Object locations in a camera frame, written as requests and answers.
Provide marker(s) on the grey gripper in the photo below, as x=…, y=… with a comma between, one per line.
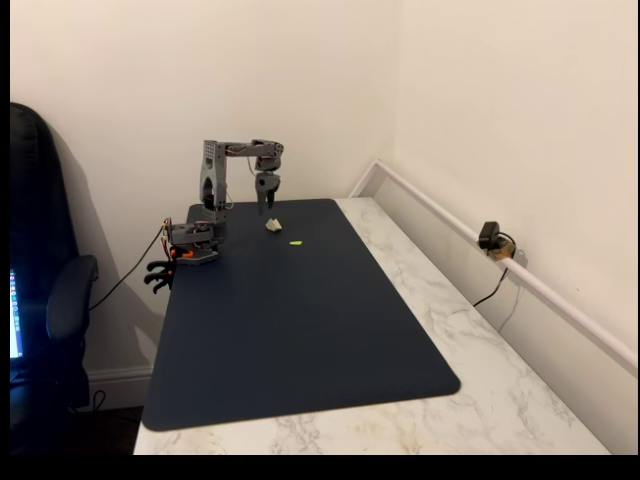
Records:
x=264, y=186

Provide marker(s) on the white notched plastic block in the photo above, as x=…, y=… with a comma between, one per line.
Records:
x=273, y=225

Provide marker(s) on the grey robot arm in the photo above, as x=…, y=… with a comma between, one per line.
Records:
x=212, y=200

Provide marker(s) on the dark blue desk mat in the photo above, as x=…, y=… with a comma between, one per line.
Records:
x=300, y=325

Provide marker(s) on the black orange clamp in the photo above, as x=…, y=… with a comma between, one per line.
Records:
x=159, y=285
x=160, y=266

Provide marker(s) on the black webcam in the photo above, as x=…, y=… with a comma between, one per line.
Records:
x=487, y=235

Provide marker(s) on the black office chair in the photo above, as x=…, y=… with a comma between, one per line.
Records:
x=40, y=225

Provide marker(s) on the white baseboard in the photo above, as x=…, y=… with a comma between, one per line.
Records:
x=120, y=382

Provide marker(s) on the laptop screen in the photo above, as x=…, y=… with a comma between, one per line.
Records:
x=15, y=320

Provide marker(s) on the white wall rail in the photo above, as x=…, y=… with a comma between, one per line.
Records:
x=500, y=252

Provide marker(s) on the yellowish tape webcam mount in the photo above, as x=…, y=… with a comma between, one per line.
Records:
x=502, y=252

